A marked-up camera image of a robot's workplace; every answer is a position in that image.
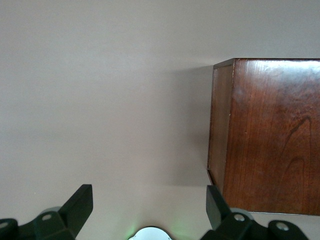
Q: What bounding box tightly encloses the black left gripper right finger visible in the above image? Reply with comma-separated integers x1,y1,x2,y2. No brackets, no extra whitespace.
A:
199,184,310,240

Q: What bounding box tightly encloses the brown table cloth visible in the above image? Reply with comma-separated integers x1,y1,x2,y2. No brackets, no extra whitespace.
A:
0,0,320,240

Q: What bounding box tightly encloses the dark brown wooden cabinet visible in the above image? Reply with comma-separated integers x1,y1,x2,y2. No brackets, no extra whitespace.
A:
207,57,320,216

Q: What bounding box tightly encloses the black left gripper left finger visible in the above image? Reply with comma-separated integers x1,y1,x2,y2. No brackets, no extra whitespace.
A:
0,184,94,240

